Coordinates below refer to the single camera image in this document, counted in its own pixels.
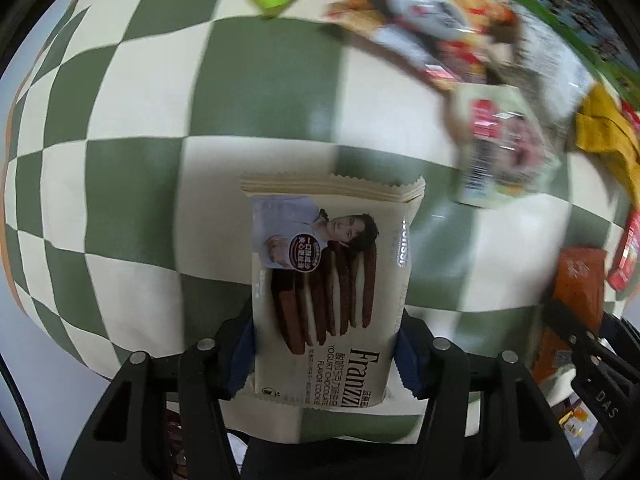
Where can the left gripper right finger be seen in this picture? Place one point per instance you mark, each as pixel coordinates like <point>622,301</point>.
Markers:
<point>485,417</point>

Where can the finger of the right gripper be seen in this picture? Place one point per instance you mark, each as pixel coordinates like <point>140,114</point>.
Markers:
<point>575,329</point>

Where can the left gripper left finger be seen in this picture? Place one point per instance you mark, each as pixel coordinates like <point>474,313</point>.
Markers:
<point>126,436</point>

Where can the orange crispy snack bag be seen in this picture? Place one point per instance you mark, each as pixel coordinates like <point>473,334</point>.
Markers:
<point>579,286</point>

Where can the beige Franzzi cookie packet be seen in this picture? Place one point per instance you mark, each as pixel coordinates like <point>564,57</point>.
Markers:
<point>331,262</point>

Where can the small red snack packet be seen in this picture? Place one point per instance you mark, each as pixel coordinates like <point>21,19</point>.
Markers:
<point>626,254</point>

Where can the pale green snack packet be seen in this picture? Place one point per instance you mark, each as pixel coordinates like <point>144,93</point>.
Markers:
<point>504,153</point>

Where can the yellow snack packet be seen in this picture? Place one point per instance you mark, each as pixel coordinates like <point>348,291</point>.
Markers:
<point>602,129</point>

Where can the green white checkered blanket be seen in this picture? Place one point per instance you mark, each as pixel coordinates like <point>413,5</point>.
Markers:
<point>126,227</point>

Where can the silver white snack packet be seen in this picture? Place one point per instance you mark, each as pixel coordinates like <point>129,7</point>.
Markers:
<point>563,79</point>

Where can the red white panda snack bag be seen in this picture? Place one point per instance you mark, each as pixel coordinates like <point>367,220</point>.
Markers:
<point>446,41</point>

